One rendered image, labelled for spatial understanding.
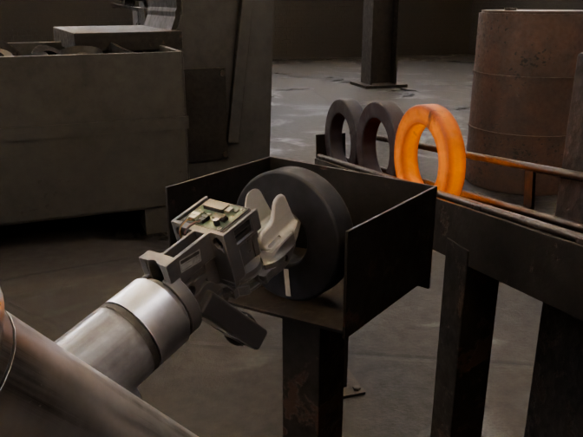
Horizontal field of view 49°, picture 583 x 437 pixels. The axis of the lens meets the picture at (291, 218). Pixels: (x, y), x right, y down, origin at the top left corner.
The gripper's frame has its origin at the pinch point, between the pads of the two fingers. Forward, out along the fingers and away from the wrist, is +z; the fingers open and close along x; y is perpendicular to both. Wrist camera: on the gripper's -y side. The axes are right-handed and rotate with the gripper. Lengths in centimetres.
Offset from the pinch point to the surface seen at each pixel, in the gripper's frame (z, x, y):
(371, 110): 52, 21, -11
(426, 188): 14.7, -9.7, -2.2
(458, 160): 36.2, -4.3, -10.1
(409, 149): 43.7, 8.2, -13.6
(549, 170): 32.4, -19.1, -7.2
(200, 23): 165, 179, -33
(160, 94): 109, 153, -43
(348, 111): 58, 30, -15
